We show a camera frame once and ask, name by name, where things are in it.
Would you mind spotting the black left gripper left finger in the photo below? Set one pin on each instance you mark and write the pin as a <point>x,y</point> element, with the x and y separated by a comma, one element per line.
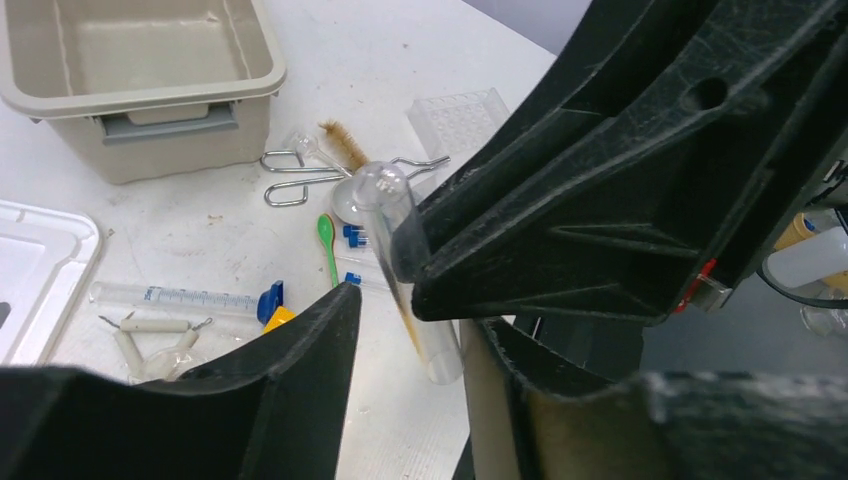
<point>274,408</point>

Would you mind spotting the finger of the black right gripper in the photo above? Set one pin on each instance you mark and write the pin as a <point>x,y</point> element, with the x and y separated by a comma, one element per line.
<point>668,140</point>

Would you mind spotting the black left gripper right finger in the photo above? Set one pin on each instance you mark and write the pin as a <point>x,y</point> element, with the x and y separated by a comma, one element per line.
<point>535,415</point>

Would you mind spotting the large clear test tube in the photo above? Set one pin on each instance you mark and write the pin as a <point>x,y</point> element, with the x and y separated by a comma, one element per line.
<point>385,199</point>

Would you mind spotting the yellow test tube rack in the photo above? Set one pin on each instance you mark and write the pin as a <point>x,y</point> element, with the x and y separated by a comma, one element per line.
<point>281,316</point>

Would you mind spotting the graduated cylinder blue base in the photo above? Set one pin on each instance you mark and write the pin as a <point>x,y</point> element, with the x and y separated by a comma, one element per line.
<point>260,307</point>

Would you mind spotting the clear watch glass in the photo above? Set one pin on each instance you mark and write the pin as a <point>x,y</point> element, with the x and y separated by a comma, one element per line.
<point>166,365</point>

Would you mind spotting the blue capped test tube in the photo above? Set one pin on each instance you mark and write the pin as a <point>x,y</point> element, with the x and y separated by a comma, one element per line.
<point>355,236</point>
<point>365,282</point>

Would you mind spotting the white evaporating dish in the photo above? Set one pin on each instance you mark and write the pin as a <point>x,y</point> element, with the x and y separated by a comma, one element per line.
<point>343,204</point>

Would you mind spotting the brown test tube brush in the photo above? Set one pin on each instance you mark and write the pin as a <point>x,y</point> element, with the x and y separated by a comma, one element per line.
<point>343,141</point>

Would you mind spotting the small glass flask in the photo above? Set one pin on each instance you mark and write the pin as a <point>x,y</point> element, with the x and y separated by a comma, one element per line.
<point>308,146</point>

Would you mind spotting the white bin lid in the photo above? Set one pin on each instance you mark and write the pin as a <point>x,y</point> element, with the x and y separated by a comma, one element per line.
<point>46,258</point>

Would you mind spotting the beige plastic bin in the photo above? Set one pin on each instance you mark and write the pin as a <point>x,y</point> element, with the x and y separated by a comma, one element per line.
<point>145,89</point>

